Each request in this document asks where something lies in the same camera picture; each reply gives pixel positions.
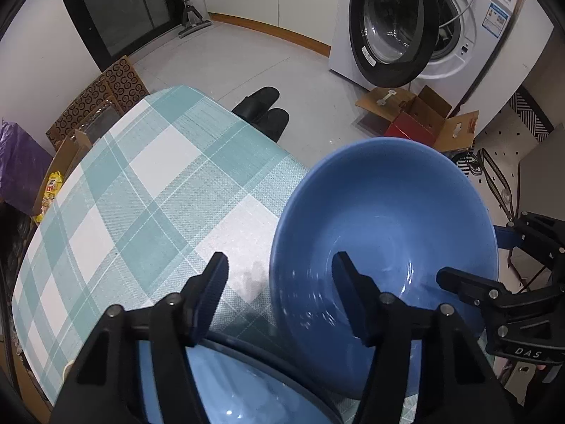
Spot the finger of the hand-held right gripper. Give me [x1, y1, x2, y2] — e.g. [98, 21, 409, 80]
[494, 212, 565, 271]
[436, 267, 565, 342]

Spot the grey floor mop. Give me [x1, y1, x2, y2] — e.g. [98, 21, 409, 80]
[174, 0, 213, 38]

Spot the open red cardboard box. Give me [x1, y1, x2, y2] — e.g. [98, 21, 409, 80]
[355, 86, 480, 151]

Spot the dark glass door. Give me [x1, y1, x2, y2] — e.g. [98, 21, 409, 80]
[55, 0, 177, 71]

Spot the blue bowl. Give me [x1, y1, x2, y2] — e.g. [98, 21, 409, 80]
[137, 340, 343, 424]
[269, 137, 500, 400]

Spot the white washing machine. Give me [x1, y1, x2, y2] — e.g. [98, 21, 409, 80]
[329, 0, 528, 113]

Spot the black white striped mat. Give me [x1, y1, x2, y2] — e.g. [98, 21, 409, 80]
[507, 88, 554, 133]

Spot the yellow snack packet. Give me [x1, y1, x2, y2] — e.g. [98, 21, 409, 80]
[35, 172, 65, 224]

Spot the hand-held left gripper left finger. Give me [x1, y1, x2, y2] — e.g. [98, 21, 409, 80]
[48, 252, 230, 424]

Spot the teal checked tablecloth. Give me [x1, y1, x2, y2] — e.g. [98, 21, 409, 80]
[12, 86, 420, 424]

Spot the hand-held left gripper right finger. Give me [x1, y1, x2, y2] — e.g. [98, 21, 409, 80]
[331, 251, 515, 424]

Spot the purple plastic bag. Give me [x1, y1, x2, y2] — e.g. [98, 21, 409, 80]
[0, 121, 54, 217]

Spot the black cable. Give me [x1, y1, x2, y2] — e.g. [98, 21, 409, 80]
[450, 150, 486, 176]

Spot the grey board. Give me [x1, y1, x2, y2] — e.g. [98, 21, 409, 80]
[516, 124, 565, 224]

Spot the black slipper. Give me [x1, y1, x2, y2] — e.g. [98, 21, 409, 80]
[256, 108, 290, 143]
[232, 87, 280, 125]

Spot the plain brown cardboard box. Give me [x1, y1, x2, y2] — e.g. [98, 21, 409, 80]
[32, 130, 93, 226]

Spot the patterned cardboard box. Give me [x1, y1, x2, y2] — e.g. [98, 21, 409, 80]
[46, 55, 150, 148]

